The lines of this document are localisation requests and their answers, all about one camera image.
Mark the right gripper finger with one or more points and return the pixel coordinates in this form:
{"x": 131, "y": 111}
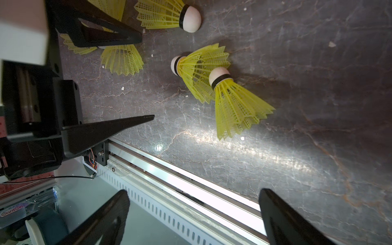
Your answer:
{"x": 285, "y": 226}
{"x": 106, "y": 226}

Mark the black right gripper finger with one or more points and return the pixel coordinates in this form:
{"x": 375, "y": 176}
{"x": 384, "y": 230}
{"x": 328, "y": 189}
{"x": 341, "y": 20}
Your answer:
{"x": 88, "y": 26}

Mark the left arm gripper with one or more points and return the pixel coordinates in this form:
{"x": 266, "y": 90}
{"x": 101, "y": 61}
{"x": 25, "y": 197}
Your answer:
{"x": 42, "y": 118}

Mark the green shuttlecock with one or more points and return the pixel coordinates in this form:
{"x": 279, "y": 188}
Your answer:
{"x": 196, "y": 67}
{"x": 236, "y": 108}
{"x": 122, "y": 60}
{"x": 113, "y": 8}
{"x": 168, "y": 14}

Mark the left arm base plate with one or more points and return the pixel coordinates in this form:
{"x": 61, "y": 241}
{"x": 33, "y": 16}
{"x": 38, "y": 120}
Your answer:
{"x": 96, "y": 158}

